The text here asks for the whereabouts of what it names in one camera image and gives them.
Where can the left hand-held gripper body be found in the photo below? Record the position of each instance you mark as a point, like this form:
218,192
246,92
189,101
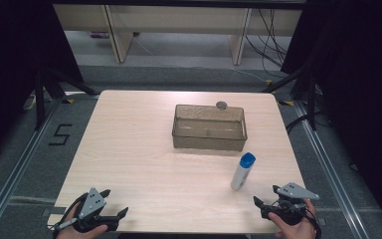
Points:
92,202

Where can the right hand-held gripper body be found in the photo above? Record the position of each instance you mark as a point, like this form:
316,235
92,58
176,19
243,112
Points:
294,191

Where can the white bottle with blue cap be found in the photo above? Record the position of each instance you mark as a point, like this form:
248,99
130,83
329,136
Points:
242,172

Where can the clear brown plastic box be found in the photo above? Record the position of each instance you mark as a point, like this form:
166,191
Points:
209,139

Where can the person's left hand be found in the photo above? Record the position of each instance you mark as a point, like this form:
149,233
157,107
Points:
79,233

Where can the person's right hand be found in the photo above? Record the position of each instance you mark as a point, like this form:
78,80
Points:
295,230

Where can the yellow black floor tape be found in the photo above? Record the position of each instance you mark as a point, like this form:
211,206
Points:
286,103
68,101

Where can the black metal stand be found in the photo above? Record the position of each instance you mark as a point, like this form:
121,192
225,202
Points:
40,99
311,99

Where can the round grey table disc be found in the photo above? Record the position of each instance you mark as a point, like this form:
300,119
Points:
221,105

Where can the dark curtain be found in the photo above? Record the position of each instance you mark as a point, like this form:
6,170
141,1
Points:
13,66
361,83

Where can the beige wooden desk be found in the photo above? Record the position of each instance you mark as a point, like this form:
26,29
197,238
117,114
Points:
179,20

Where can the metal floor rail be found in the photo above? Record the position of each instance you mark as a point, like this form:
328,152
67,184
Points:
328,172
16,169

